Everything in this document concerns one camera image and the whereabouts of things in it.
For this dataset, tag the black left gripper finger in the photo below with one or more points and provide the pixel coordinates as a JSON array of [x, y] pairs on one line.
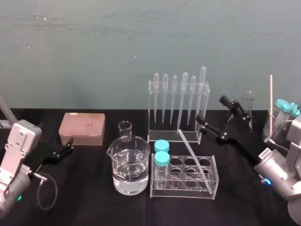
[[63, 148], [64, 155]]

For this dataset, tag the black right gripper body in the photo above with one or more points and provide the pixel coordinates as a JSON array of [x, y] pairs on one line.
[[242, 148]]

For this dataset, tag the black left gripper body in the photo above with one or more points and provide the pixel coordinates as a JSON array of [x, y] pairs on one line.
[[47, 154]]

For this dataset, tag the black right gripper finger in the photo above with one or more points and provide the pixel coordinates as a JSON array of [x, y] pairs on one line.
[[241, 110], [211, 129]]

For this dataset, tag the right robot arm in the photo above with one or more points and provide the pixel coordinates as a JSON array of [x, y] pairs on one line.
[[274, 169]]

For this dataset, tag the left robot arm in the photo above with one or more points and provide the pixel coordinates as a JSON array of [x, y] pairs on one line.
[[20, 136]]

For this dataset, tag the clear glass stirring rod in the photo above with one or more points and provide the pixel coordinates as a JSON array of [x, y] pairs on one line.
[[195, 162]]

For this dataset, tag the pink pipette tip box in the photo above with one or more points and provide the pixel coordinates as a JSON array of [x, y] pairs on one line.
[[82, 128]]

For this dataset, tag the thin wooden stick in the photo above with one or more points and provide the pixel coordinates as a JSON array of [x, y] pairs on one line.
[[271, 103]]

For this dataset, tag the clear acrylic pipette stand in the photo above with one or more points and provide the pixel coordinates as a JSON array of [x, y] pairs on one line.
[[174, 136]]

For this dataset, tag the glass beaker holding tubes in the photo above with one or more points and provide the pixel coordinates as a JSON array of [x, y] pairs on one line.
[[276, 127]]

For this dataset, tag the tall clear plastic pipette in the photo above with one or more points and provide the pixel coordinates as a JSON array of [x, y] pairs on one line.
[[201, 89]]

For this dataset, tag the clear tube with teal cap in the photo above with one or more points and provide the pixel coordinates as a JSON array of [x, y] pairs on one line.
[[161, 145], [293, 108], [161, 162], [282, 105], [297, 112]]

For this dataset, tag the black tablecloth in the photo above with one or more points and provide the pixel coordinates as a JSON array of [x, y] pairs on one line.
[[89, 207]]

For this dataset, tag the clear acrylic tube rack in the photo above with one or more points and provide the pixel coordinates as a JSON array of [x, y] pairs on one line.
[[188, 183]]

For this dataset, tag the small empty glass beaker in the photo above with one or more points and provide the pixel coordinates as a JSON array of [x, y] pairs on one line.
[[125, 131]]

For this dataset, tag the large glass beaker with water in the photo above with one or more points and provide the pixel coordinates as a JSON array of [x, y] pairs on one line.
[[129, 174]]

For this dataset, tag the grey metal frame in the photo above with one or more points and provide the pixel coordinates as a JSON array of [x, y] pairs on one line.
[[5, 113]]

